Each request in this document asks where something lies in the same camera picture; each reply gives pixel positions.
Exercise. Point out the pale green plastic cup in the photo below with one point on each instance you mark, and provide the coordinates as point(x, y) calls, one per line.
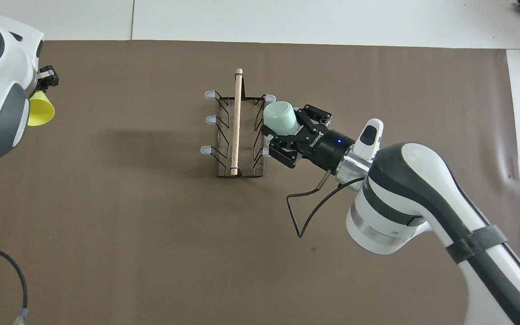
point(280, 118)

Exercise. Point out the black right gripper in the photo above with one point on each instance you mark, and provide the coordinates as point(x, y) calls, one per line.
point(327, 149)

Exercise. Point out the yellow plastic cup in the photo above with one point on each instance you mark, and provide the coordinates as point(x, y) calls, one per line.
point(42, 110)

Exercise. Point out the brown paper table mat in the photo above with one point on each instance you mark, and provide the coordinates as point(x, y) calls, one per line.
point(151, 225)

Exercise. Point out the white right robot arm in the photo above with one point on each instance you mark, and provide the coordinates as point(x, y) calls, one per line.
point(422, 194)

